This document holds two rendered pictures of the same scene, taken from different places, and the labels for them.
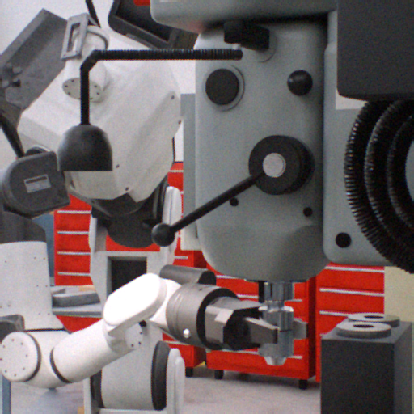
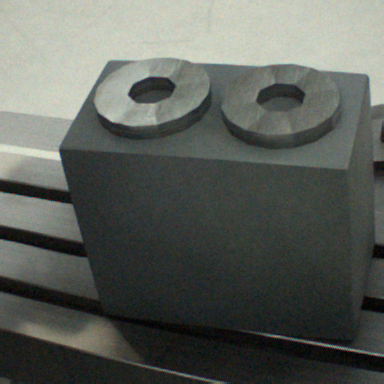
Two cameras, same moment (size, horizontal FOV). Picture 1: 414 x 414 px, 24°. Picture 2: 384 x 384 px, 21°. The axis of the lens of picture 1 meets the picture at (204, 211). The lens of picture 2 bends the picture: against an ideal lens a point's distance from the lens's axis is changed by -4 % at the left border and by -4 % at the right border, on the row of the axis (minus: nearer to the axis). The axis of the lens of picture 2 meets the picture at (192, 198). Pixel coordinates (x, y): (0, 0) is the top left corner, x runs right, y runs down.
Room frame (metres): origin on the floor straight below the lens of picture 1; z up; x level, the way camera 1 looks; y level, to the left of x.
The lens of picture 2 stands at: (1.66, -0.93, 1.65)
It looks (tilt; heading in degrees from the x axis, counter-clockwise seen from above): 41 degrees down; 93
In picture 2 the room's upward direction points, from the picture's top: 10 degrees counter-clockwise
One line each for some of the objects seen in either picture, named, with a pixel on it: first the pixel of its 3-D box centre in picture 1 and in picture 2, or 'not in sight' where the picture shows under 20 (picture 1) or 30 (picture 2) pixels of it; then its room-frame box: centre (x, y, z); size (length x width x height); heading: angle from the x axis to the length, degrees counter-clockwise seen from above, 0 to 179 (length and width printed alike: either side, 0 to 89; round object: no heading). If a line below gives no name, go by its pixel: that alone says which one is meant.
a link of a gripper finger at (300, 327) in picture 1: (292, 327); not in sight; (1.29, -0.12, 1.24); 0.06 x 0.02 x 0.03; 41
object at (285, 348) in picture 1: (275, 335); not in sight; (1.27, -0.09, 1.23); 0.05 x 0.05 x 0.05
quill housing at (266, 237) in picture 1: (278, 153); not in sight; (1.27, -0.10, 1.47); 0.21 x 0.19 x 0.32; 154
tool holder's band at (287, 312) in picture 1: (276, 311); not in sight; (1.27, -0.09, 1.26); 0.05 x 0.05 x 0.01
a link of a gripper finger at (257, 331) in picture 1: (257, 332); not in sight; (1.25, -0.07, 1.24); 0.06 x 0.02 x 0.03; 41
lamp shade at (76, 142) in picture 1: (85, 147); not in sight; (1.28, 0.16, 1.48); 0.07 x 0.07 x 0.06
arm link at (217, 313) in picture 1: (229, 322); not in sight; (1.34, -0.03, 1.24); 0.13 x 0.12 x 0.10; 131
